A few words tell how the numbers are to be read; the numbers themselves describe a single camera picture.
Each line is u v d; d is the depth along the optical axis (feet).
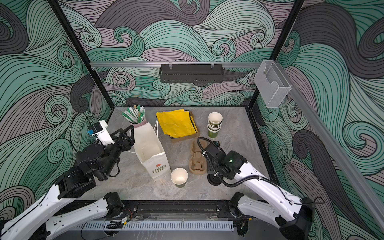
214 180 2.62
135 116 3.10
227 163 1.56
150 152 3.16
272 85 2.60
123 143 1.68
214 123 2.85
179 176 2.70
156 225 2.29
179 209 2.46
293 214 1.24
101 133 1.60
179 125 3.37
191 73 3.13
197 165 2.81
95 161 1.30
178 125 3.37
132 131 1.90
